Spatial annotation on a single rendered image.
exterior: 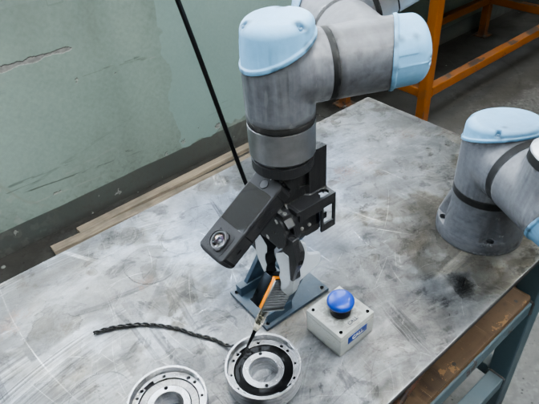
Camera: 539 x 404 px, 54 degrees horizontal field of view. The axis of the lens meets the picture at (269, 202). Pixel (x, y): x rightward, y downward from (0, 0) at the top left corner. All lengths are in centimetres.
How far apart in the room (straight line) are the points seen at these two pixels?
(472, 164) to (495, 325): 43
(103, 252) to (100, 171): 141
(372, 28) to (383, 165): 64
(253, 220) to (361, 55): 21
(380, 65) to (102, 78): 180
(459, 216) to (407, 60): 46
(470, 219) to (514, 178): 15
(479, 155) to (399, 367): 35
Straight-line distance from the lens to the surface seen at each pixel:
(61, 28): 215
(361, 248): 95
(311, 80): 52
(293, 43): 50
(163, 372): 77
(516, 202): 82
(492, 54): 312
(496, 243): 97
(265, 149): 55
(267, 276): 70
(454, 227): 97
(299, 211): 61
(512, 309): 126
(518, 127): 88
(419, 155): 120
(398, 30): 55
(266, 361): 78
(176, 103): 246
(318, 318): 78
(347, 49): 53
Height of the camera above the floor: 145
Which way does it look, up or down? 38 degrees down
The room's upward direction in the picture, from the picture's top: 4 degrees counter-clockwise
